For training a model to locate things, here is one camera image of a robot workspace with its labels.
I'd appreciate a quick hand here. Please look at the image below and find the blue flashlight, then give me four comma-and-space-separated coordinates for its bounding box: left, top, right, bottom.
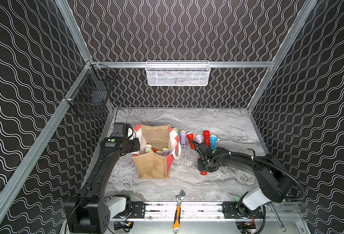
210, 135, 217, 151

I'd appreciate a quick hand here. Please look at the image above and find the jute and red tote bag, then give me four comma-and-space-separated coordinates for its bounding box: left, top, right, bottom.
132, 124, 181, 179

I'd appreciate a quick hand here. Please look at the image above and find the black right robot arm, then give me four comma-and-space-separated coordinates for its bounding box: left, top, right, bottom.
190, 140, 306, 218

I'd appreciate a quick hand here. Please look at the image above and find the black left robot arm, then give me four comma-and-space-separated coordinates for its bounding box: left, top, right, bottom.
64, 122, 140, 234

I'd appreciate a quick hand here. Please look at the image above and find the red flashlight white head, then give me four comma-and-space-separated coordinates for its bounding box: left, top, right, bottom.
186, 132, 196, 150

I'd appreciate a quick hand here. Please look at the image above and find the red flashlight back row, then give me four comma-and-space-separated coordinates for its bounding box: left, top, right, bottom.
203, 130, 211, 147

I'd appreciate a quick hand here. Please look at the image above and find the purple flashlight back row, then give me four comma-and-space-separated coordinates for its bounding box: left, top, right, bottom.
179, 130, 187, 148

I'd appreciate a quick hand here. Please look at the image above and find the silver combination wrench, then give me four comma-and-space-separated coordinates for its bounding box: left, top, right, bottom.
269, 203, 287, 233

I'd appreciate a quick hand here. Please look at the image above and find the orange handled adjustable wrench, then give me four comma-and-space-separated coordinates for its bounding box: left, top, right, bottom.
173, 190, 186, 234

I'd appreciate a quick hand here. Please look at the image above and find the black wire mesh basket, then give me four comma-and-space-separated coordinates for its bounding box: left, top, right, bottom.
64, 61, 114, 118

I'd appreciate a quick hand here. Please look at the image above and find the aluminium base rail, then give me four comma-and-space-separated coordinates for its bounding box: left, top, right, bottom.
126, 201, 303, 222

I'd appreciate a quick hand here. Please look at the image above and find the white wire mesh basket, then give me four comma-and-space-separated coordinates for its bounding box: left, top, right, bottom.
145, 60, 211, 86

